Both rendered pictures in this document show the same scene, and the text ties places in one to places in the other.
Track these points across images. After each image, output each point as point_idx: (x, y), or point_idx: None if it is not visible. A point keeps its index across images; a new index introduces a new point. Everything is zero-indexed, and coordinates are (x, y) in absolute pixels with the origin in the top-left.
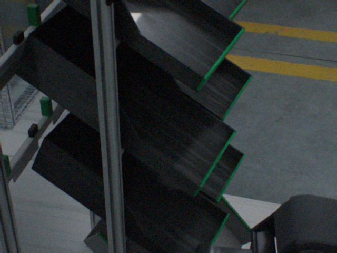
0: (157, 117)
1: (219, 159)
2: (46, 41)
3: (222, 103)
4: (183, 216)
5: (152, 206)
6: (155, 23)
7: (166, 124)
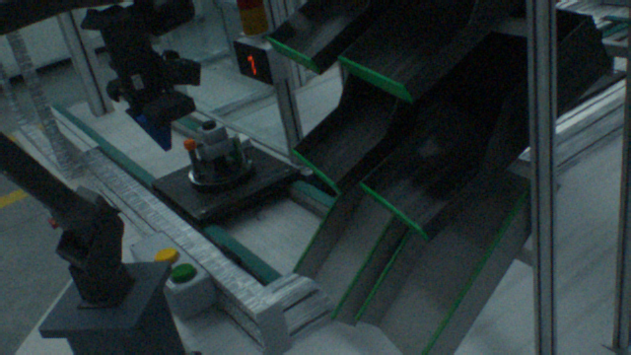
0: (363, 7)
1: (435, 210)
2: None
3: (383, 74)
4: (359, 153)
5: (379, 123)
6: None
7: (353, 16)
